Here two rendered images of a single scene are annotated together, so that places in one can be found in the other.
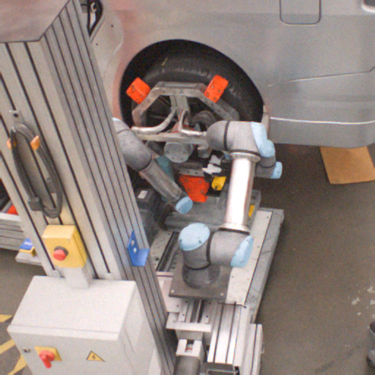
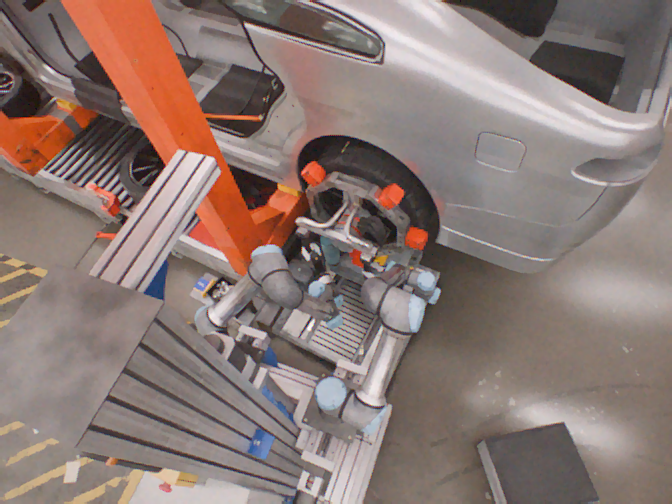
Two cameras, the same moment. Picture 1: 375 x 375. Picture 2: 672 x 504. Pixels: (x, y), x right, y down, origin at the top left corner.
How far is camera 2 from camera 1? 1.15 m
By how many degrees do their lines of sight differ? 20
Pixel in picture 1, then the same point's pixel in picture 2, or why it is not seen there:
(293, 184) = not seen: hidden behind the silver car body
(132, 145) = (282, 291)
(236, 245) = (368, 420)
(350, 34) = (548, 192)
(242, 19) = (431, 143)
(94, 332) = not seen: outside the picture
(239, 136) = (394, 313)
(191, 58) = (372, 153)
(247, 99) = (422, 204)
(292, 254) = (437, 318)
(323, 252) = (465, 323)
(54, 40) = (113, 410)
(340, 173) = not seen: hidden behind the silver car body
